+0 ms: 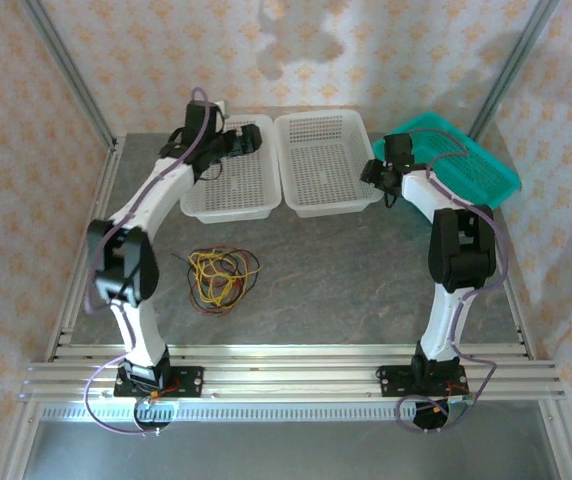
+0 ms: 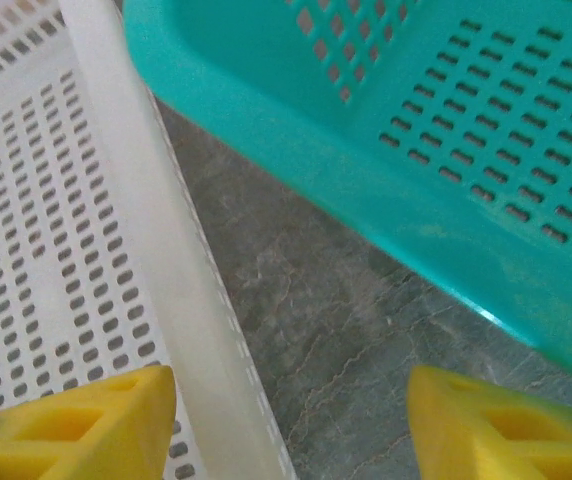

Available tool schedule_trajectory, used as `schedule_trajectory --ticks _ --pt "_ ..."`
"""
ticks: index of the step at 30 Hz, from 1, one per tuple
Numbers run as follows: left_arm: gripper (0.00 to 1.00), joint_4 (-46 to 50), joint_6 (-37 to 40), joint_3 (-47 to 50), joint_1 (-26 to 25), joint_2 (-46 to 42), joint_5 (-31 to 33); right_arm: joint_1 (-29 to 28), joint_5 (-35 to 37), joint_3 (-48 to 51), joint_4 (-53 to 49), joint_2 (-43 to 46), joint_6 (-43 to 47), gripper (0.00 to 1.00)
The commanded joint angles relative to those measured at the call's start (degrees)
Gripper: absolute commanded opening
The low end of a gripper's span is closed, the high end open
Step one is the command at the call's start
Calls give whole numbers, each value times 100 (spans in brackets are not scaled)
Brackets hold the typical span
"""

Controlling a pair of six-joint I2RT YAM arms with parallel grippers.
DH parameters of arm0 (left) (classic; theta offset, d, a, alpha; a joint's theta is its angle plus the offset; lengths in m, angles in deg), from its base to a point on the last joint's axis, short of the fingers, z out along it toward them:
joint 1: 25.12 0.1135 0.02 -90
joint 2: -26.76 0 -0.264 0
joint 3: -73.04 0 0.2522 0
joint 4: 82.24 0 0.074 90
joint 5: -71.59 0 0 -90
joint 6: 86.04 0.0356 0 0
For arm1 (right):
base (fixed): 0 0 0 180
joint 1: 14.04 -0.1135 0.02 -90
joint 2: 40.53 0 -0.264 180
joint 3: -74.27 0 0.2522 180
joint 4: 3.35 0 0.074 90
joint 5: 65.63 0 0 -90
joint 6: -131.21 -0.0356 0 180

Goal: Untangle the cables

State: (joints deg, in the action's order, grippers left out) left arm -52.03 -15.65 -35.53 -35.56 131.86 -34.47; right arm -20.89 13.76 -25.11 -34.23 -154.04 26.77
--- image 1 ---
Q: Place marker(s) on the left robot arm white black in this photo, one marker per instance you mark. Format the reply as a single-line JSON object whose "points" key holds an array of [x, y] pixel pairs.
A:
{"points": [[136, 330]]}

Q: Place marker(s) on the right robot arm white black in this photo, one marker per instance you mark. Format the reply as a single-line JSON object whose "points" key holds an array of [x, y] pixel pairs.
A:
{"points": [[446, 320]]}

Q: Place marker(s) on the white perforated plastic basket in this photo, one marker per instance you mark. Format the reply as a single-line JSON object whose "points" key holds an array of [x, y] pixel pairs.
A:
{"points": [[326, 175], [236, 195]]}

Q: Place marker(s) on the teal perforated plastic basket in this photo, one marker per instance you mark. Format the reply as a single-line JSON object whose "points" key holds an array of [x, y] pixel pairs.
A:
{"points": [[471, 165]]}

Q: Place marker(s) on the grey metal panel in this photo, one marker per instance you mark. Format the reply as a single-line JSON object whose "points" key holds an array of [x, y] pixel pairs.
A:
{"points": [[286, 450]]}

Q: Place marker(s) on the aluminium frame post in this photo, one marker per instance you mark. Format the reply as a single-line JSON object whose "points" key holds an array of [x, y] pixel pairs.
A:
{"points": [[511, 72], [68, 72]]}

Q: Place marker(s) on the aluminium table side rail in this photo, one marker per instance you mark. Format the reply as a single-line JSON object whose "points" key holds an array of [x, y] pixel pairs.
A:
{"points": [[86, 250], [513, 300]]}

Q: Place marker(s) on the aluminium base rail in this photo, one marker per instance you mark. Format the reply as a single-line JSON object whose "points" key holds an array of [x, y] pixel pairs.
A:
{"points": [[291, 372]]}

